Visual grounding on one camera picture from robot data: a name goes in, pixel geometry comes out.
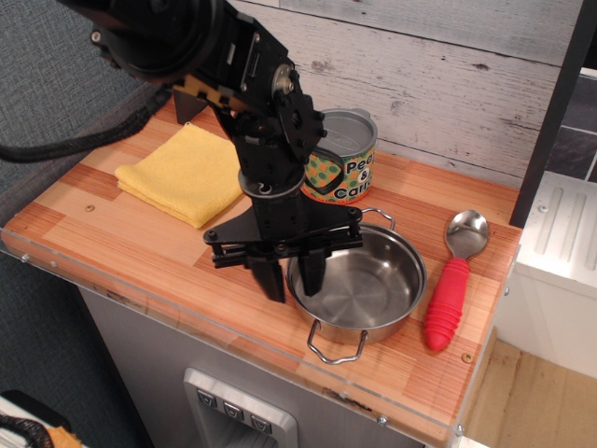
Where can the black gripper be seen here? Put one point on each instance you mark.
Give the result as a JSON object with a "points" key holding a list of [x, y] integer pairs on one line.
{"points": [[270, 230]]}

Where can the stainless steel pot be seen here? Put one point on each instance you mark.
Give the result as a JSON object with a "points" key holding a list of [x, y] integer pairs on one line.
{"points": [[367, 293]]}

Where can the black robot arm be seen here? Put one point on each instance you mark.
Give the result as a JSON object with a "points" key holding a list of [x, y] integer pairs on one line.
{"points": [[210, 51]]}

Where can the peas and carrots can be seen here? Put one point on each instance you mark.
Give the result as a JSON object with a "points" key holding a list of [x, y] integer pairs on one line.
{"points": [[340, 169]]}

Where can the yellow folded cloth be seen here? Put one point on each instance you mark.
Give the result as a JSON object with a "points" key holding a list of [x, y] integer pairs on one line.
{"points": [[193, 176]]}

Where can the silver dispenser panel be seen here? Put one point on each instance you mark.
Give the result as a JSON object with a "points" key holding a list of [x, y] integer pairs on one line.
{"points": [[226, 416]]}

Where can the grey toy fridge cabinet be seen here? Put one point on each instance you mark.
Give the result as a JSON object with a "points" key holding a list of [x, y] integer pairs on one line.
{"points": [[151, 358]]}

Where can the white toy sink unit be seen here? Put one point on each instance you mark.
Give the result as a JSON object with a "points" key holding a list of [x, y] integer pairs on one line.
{"points": [[548, 306]]}

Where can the clear acrylic edge guard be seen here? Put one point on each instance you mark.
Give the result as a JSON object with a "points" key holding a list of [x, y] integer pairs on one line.
{"points": [[172, 279]]}

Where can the orange and black object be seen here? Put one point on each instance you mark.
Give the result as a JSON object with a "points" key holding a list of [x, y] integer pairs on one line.
{"points": [[28, 422]]}

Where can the red handled metal spoon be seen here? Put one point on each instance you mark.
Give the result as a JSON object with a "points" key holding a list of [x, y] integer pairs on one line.
{"points": [[466, 236]]}

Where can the dark left frame post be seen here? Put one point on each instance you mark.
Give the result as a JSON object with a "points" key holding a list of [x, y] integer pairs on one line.
{"points": [[187, 106]]}

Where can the dark frame post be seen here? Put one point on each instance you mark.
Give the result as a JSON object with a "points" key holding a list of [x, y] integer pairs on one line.
{"points": [[187, 106], [571, 66]]}

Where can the dark right frame post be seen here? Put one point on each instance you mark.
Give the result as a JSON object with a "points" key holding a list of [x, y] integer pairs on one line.
{"points": [[571, 66]]}

